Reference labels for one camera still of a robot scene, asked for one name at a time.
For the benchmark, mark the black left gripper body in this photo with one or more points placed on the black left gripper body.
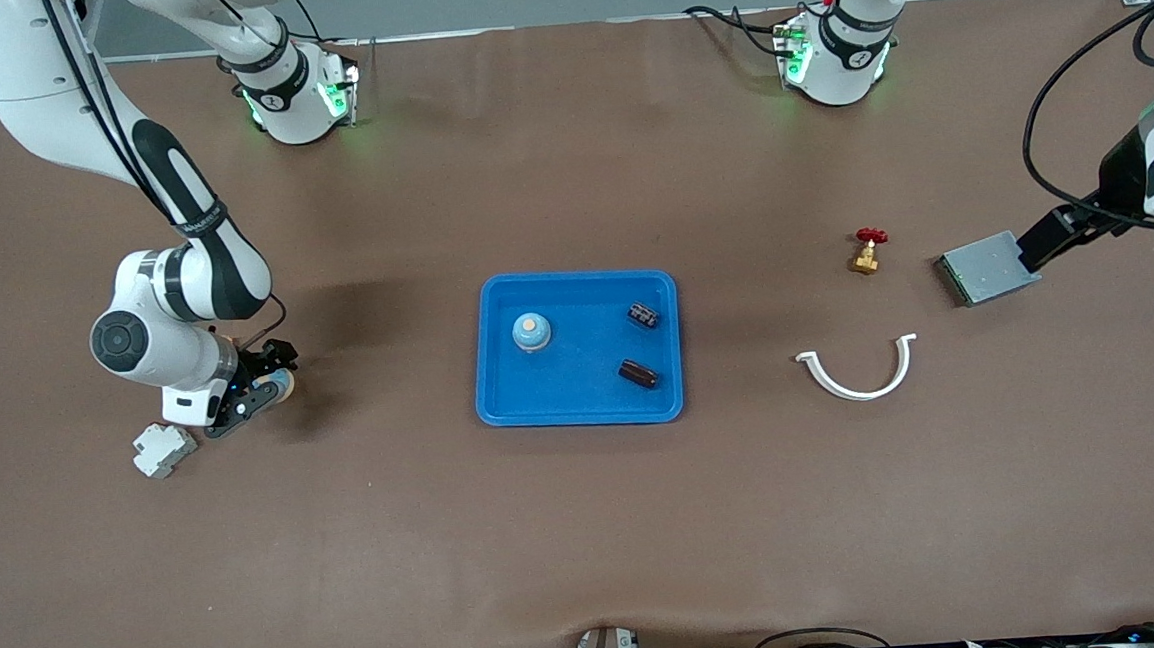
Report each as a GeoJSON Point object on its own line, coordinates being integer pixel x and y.
{"type": "Point", "coordinates": [1118, 174]}

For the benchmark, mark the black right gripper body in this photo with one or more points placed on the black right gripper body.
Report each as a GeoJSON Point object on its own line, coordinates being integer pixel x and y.
{"type": "Point", "coordinates": [257, 365]}

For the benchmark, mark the blue bell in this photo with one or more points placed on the blue bell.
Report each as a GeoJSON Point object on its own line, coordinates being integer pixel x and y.
{"type": "Point", "coordinates": [531, 332]}
{"type": "Point", "coordinates": [285, 387]}

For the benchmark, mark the dark brown rectangular part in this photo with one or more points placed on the dark brown rectangular part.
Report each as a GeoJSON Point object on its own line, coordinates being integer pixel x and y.
{"type": "Point", "coordinates": [638, 373]}

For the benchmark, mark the small black connector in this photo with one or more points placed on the small black connector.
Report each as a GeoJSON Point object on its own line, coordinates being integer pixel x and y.
{"type": "Point", "coordinates": [644, 314]}

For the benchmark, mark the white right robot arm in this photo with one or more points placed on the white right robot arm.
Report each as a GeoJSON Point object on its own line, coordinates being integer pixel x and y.
{"type": "Point", "coordinates": [21, 77]}

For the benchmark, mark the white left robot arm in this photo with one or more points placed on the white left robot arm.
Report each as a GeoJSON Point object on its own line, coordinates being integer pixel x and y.
{"type": "Point", "coordinates": [842, 77]}

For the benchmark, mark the blue plastic tray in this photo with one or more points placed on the blue plastic tray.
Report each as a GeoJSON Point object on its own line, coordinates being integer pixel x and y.
{"type": "Point", "coordinates": [581, 384]}

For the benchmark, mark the grey metal box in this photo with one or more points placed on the grey metal box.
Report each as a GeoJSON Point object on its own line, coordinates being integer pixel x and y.
{"type": "Point", "coordinates": [985, 274]}

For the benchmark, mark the white circuit breaker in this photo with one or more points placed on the white circuit breaker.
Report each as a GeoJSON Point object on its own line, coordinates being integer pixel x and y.
{"type": "Point", "coordinates": [162, 455]}

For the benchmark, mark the base connector plate green light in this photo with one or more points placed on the base connector plate green light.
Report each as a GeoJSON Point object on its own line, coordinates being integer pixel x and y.
{"type": "Point", "coordinates": [335, 96]}
{"type": "Point", "coordinates": [793, 55]}

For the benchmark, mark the brown table cover mat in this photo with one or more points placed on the brown table cover mat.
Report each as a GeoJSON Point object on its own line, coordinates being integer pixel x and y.
{"type": "Point", "coordinates": [589, 524]}

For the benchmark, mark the white curved plastic bracket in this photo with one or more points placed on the white curved plastic bracket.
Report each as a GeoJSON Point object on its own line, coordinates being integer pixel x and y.
{"type": "Point", "coordinates": [857, 391]}

